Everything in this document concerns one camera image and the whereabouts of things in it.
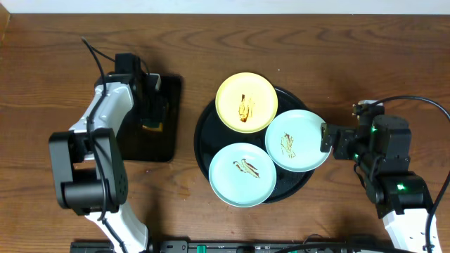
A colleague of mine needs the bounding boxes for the orange green scrub sponge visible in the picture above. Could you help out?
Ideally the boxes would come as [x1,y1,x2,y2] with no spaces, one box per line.
[141,119,163,132]

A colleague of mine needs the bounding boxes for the light blue plate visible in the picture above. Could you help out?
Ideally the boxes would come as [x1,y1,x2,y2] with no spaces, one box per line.
[208,143,277,208]
[264,110,330,172]

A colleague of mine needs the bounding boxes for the yellow plate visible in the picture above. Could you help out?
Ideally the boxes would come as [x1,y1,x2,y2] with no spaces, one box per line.
[214,72,278,134]

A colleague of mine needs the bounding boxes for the light blue plate front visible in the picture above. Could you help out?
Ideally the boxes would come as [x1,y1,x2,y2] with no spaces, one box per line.
[208,143,277,208]

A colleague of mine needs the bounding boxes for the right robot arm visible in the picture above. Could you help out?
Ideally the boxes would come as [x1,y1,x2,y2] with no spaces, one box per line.
[320,114,442,252]

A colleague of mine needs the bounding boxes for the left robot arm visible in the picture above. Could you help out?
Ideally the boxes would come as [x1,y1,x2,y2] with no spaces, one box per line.
[49,73,161,252]

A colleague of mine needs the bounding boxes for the black rectangular tray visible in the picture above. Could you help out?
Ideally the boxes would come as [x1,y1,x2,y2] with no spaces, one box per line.
[117,74,183,162]

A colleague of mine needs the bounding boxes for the black round tray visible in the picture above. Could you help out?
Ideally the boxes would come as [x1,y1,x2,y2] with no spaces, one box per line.
[194,100,314,204]

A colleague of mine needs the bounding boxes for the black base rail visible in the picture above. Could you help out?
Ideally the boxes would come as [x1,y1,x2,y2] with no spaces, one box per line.
[70,240,399,253]

